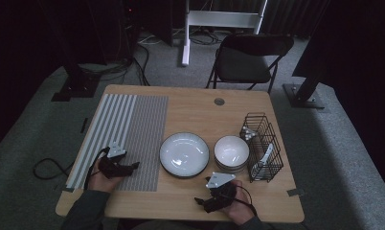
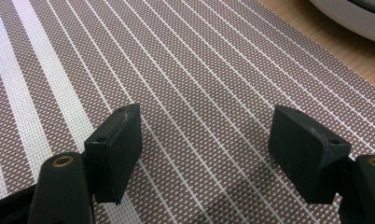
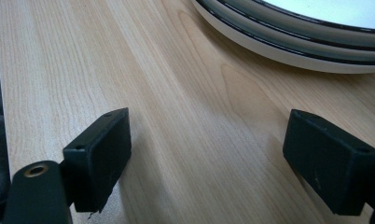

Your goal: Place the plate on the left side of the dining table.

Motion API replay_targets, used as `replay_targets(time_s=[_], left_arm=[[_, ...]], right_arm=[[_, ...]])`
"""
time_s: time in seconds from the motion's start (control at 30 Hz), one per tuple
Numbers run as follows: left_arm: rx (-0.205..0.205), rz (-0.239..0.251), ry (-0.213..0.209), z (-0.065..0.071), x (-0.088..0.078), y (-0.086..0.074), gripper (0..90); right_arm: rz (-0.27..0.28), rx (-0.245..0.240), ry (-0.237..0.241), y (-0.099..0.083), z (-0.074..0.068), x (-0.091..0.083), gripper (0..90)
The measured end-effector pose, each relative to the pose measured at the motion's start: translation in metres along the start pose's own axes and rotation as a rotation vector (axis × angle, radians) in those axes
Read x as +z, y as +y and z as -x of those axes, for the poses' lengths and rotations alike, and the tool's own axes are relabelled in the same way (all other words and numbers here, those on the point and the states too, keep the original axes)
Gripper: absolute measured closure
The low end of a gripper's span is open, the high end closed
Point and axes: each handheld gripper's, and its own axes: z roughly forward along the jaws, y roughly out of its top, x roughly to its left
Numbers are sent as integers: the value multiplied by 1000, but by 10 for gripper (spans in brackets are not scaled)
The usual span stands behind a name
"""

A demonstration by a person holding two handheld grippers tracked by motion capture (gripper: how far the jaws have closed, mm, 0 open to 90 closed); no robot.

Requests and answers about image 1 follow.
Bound left hand-held gripper cable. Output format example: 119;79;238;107
83;147;111;191

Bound black cables under white stand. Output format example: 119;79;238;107
189;28;223;46

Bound white plate dark rim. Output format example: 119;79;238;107
159;131;211;179

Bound dark curtain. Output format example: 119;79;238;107
291;0;385;199

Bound grey tape piece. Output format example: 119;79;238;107
286;188;306;197

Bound hand-held gripper cable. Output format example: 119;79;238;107
233;184;260;219
83;147;111;191

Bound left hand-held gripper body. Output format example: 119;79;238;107
99;142;129;179

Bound black floor cable bundle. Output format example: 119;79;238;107
79;41;151;87

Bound black wire basket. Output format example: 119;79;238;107
238;112;284;184

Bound black stand with base plate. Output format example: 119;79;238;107
51;54;102;103
282;60;327;110

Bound white ceramic spoon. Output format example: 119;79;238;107
251;143;275;181

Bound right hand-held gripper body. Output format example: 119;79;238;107
203;172;238;214

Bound white floor cable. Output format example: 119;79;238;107
137;33;165;46

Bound black folding chair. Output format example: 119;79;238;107
206;33;295;95

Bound right hand-held gripper cable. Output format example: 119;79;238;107
233;184;260;219

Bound black looped cable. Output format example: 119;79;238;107
33;157;76;180

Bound white metal stand frame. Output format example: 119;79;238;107
180;0;269;67

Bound grey striped placemat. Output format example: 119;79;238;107
65;93;170;193

